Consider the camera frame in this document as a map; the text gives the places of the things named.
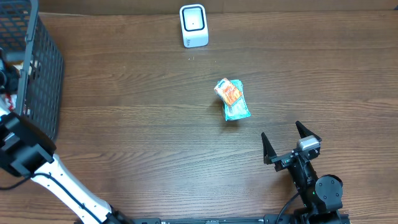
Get teal tissue packet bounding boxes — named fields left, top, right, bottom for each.
left=223, top=95, right=251, bottom=121

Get small orange box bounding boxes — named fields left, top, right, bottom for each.
left=214, top=78, right=243, bottom=107

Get white barcode scanner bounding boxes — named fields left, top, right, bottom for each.
left=179, top=4, right=209, bottom=48

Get grey plastic mesh basket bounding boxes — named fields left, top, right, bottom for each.
left=1, top=0, right=64, bottom=141

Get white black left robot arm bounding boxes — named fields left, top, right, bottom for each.
left=1, top=111, right=132, bottom=223

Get beige red snack bag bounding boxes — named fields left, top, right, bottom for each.
left=1, top=93, right=17, bottom=113

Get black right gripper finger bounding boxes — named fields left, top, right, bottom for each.
left=261, top=132, right=277, bottom=164
left=295, top=121, right=322, bottom=142

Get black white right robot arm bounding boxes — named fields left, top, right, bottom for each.
left=261, top=121, right=350, bottom=224

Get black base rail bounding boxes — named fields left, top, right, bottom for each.
left=131, top=215, right=351, bottom=224

